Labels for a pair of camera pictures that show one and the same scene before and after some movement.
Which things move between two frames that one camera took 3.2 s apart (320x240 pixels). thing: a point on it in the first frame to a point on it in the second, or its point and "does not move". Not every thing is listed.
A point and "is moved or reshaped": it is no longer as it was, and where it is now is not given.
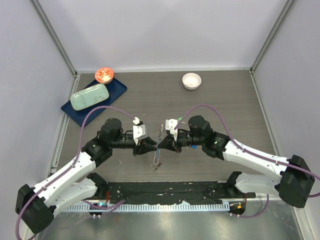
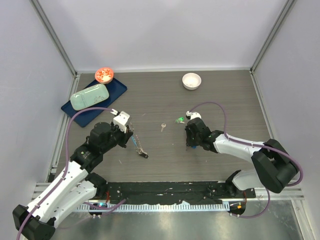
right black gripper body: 184,139 to 193,140
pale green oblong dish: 88,96 does not move
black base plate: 144,193 does not move
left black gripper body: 124,142 to 117,136
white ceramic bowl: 191,81 does not move
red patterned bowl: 104,75 does not move
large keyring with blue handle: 156,162 is moved or reshaped
